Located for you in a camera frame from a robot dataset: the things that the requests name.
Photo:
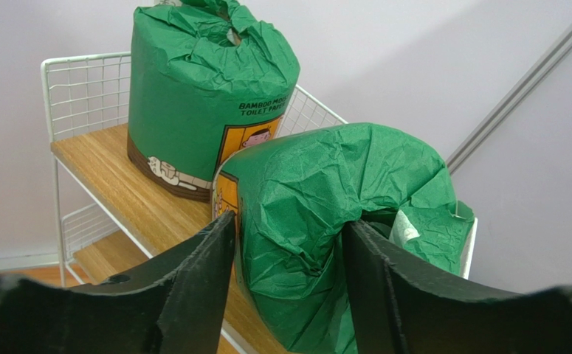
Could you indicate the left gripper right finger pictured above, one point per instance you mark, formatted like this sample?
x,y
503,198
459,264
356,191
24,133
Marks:
x,y
403,304

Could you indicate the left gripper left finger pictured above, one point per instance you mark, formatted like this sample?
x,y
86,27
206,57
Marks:
x,y
172,303

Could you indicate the green toilet paper roll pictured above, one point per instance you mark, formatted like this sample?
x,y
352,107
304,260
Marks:
x,y
207,79
292,197

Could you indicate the white wire shelf rack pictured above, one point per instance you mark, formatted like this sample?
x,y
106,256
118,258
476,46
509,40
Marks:
x,y
131,218

